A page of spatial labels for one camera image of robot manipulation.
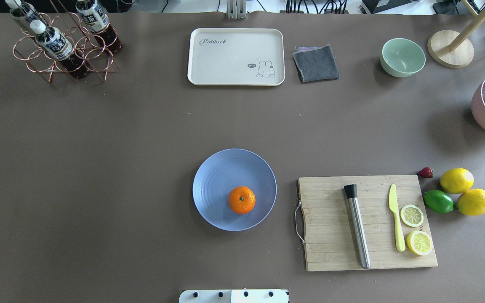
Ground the lemon slice upper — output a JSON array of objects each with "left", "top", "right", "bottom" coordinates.
[{"left": 399, "top": 205, "right": 425, "bottom": 228}]

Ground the grey folded cloth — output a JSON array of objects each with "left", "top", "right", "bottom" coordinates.
[{"left": 292, "top": 44, "right": 339, "bottom": 84}]

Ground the tea bottle back right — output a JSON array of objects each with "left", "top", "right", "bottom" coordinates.
[{"left": 75, "top": 0, "right": 123, "bottom": 54}]

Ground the green bowl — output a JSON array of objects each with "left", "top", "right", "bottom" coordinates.
[{"left": 380, "top": 38, "right": 426, "bottom": 77}]

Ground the orange mandarin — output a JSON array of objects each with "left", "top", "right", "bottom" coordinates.
[{"left": 228, "top": 186, "right": 256, "bottom": 214}]

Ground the cream rabbit tray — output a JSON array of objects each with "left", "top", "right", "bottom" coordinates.
[{"left": 187, "top": 28, "right": 285, "bottom": 86}]

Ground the lemon slice lower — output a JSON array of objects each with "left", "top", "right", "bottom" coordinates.
[{"left": 406, "top": 231, "right": 433, "bottom": 256}]

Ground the blue plate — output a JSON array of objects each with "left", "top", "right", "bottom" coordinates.
[{"left": 192, "top": 149, "right": 277, "bottom": 231}]

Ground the steel muddler black tip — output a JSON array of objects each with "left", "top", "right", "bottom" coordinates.
[{"left": 343, "top": 184, "right": 371, "bottom": 270}]

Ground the yellow lemon outer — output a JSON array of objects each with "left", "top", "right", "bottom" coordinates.
[{"left": 456, "top": 189, "right": 485, "bottom": 215}]

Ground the yellow lemon near strawberry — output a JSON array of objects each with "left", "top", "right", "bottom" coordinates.
[{"left": 439, "top": 167, "right": 474, "bottom": 194}]

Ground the green lime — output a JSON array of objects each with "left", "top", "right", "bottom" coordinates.
[{"left": 423, "top": 190, "right": 454, "bottom": 213}]

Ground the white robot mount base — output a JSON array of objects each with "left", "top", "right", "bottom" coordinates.
[{"left": 179, "top": 288, "right": 290, "bottom": 303}]

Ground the yellow plastic knife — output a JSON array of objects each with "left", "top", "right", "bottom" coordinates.
[{"left": 388, "top": 184, "right": 406, "bottom": 252}]

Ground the copper wire bottle rack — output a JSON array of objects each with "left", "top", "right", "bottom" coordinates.
[{"left": 6, "top": 0, "right": 123, "bottom": 83}]

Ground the tea bottle front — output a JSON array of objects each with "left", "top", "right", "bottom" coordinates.
[{"left": 30, "top": 20, "right": 89, "bottom": 79}]

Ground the tea bottle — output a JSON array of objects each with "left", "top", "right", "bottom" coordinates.
[
  {"left": 30, "top": 20, "right": 89, "bottom": 79},
  {"left": 75, "top": 0, "right": 123, "bottom": 54},
  {"left": 5, "top": 0, "right": 47, "bottom": 33}
]

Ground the lemon slice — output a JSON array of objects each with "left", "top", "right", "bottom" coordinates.
[
  {"left": 399, "top": 205, "right": 425, "bottom": 228},
  {"left": 406, "top": 231, "right": 433, "bottom": 256}
]

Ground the tea bottle back left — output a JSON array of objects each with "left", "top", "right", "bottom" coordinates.
[{"left": 5, "top": 0, "right": 47, "bottom": 33}]

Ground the red strawberry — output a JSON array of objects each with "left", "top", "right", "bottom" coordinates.
[{"left": 416, "top": 167, "right": 434, "bottom": 179}]

